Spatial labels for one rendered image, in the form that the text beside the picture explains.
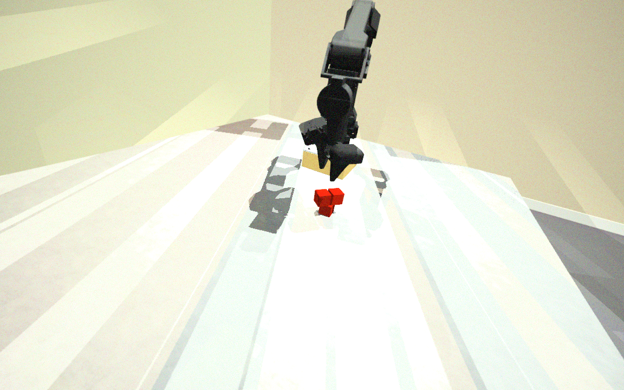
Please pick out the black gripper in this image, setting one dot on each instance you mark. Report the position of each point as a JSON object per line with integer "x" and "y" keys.
{"x": 339, "y": 154}

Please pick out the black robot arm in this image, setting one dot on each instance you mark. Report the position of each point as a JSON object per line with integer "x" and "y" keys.
{"x": 349, "y": 57}

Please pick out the red cube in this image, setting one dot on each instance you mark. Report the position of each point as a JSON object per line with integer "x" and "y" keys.
{"x": 322, "y": 197}
{"x": 326, "y": 210}
{"x": 337, "y": 196}

